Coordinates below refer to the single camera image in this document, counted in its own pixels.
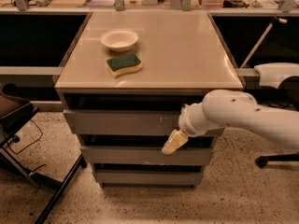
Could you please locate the black office chair base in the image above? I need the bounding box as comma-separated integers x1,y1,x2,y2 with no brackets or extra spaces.
255,153,299,168

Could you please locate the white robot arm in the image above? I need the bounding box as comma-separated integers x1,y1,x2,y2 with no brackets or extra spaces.
162,90,299,155

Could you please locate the grey middle drawer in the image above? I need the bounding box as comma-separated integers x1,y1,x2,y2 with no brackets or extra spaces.
80,146,213,165

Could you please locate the grey drawer cabinet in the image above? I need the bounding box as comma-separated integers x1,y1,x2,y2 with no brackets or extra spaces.
52,10,247,190

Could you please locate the white stick with black tip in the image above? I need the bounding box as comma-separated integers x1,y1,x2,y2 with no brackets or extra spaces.
239,17,288,68

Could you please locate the grey top drawer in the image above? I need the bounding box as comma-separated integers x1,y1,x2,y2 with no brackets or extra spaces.
63,109,226,138

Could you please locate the black chair at left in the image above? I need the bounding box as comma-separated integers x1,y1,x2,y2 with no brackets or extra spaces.
0,83,83,224

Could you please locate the grey drawer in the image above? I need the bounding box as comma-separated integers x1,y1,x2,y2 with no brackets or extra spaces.
93,172,203,186
80,146,213,165
63,109,226,138

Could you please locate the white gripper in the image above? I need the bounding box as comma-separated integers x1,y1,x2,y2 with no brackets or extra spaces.
162,104,221,155

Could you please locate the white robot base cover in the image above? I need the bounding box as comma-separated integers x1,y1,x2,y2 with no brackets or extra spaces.
254,63,299,89

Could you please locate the black floor cable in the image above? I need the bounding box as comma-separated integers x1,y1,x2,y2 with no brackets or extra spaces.
3,119,48,173

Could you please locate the grey bottom drawer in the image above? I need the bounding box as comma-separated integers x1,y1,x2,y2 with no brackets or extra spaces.
93,172,203,186

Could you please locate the green yellow sponge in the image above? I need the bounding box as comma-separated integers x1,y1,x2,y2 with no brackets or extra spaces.
107,53,142,78

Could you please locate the white bowl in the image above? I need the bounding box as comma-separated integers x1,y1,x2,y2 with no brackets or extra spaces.
100,29,138,53

